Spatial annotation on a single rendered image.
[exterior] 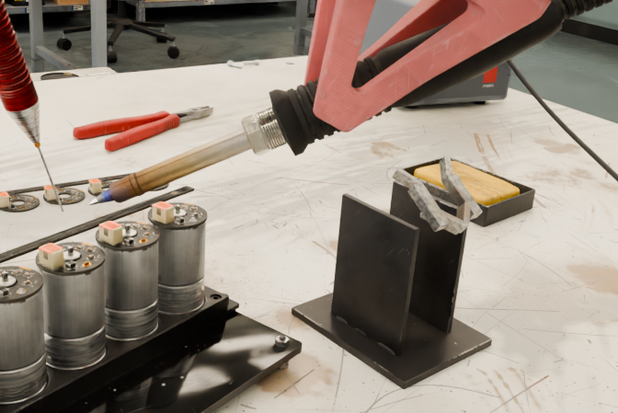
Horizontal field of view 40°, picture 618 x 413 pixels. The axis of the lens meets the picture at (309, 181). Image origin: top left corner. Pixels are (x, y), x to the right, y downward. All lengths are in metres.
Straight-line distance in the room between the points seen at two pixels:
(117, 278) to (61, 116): 0.37
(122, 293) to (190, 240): 0.04
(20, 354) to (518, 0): 0.20
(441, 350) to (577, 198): 0.25
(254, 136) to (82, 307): 0.09
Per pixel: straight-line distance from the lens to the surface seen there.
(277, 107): 0.29
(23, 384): 0.32
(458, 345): 0.40
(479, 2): 0.27
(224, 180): 0.56
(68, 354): 0.33
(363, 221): 0.37
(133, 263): 0.33
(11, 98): 0.27
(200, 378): 0.35
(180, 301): 0.36
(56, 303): 0.32
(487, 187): 0.56
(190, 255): 0.36
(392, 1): 0.76
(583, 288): 0.48
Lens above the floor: 0.96
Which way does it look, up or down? 21 degrees down
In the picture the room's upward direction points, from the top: 5 degrees clockwise
